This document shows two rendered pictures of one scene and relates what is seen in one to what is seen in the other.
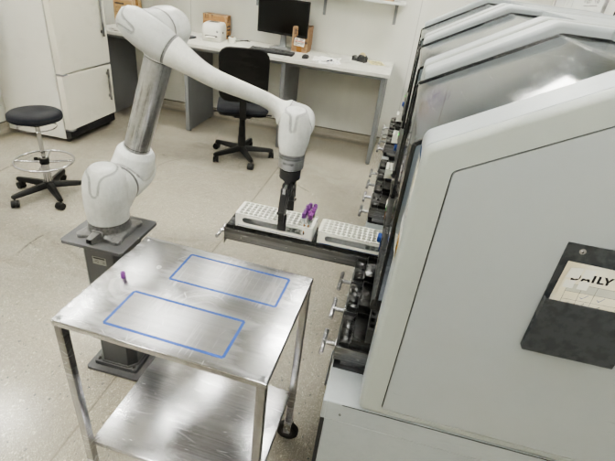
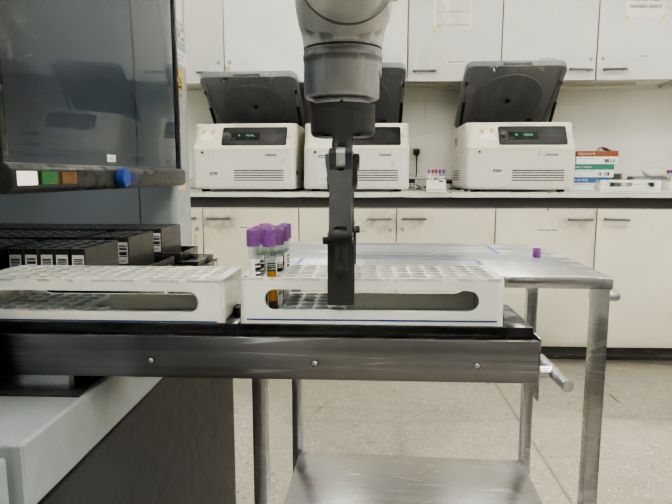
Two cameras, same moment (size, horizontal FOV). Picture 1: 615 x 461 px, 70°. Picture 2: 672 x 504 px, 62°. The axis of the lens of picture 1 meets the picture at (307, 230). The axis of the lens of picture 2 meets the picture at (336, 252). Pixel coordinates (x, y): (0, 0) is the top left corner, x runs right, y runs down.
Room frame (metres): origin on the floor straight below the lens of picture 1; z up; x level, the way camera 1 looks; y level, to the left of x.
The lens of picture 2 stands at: (2.10, 0.00, 0.98)
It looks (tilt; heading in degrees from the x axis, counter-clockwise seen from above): 8 degrees down; 173
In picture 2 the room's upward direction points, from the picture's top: straight up
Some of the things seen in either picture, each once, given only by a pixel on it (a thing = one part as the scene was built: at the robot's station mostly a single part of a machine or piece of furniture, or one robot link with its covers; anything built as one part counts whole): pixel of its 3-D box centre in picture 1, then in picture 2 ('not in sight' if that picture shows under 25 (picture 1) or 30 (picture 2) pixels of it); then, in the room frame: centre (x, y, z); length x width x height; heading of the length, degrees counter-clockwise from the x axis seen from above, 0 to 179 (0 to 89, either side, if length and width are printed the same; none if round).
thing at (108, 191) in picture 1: (106, 190); not in sight; (1.46, 0.77, 0.87); 0.18 x 0.16 x 0.22; 176
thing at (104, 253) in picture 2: not in sight; (96, 264); (1.23, -0.26, 0.85); 0.12 x 0.02 x 0.06; 171
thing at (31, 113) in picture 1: (39, 154); not in sight; (2.86, 1.96, 0.32); 0.57 x 0.52 x 0.63; 171
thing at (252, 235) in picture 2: not in sight; (255, 277); (1.46, -0.02, 0.87); 0.02 x 0.02 x 0.11
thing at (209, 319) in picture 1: (197, 390); (416, 444); (0.98, 0.30, 0.41); 0.67 x 0.46 x 0.82; 78
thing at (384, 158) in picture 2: not in sight; (356, 129); (-1.13, 0.50, 1.24); 0.62 x 0.56 x 0.69; 171
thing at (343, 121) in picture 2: (289, 179); (342, 143); (1.44, 0.09, 1.02); 0.08 x 0.07 x 0.09; 171
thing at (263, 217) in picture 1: (276, 221); (369, 296); (1.44, 0.12, 0.84); 0.30 x 0.10 x 0.06; 81
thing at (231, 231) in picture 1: (309, 241); (259, 341); (1.42, -0.01, 0.78); 0.73 x 0.14 x 0.09; 81
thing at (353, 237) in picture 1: (358, 240); (114, 296); (1.39, -0.19, 0.83); 0.30 x 0.10 x 0.06; 81
